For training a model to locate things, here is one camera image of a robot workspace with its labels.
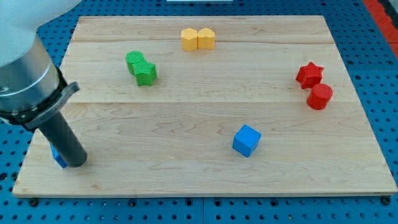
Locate green star block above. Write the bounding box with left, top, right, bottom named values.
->
left=133, top=60, right=157, bottom=86

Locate blue triangle block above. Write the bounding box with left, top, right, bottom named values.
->
left=50, top=144, right=68, bottom=169

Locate red cylinder block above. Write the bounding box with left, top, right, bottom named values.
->
left=307, top=83, right=333, bottom=110

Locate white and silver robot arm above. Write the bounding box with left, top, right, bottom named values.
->
left=1, top=0, right=80, bottom=130

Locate yellow heart block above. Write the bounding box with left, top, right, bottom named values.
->
left=197, top=28, right=215, bottom=49

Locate yellow hexagon block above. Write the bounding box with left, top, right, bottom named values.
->
left=180, top=28, right=198, bottom=52

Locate light wooden board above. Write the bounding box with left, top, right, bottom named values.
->
left=13, top=16, right=397, bottom=198

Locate green cylinder block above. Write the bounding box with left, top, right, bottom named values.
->
left=125, top=51, right=144, bottom=75

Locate blue cube block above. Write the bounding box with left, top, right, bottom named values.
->
left=232, top=124, right=262, bottom=157

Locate red star block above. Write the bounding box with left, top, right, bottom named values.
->
left=296, top=62, right=324, bottom=89

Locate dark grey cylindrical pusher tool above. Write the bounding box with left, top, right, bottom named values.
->
left=39, top=112, right=87, bottom=167

